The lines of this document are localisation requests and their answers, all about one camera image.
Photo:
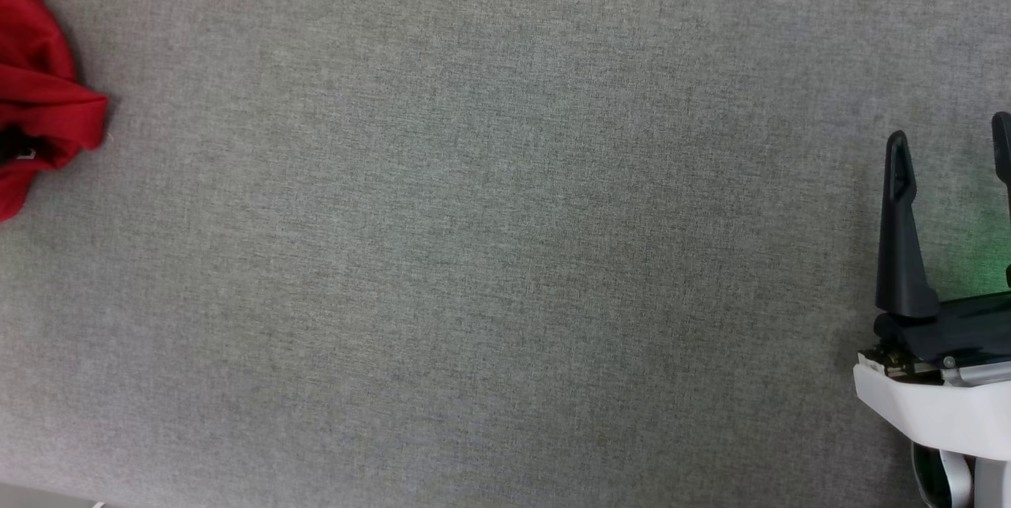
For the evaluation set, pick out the right gripper dark white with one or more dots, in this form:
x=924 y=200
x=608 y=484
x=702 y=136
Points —
x=948 y=405

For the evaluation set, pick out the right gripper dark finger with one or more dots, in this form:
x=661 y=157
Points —
x=1004 y=148

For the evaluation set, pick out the red basketball jersey white sleeves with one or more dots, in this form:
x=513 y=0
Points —
x=35 y=89

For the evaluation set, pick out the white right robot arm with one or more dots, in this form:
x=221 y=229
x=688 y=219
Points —
x=991 y=486

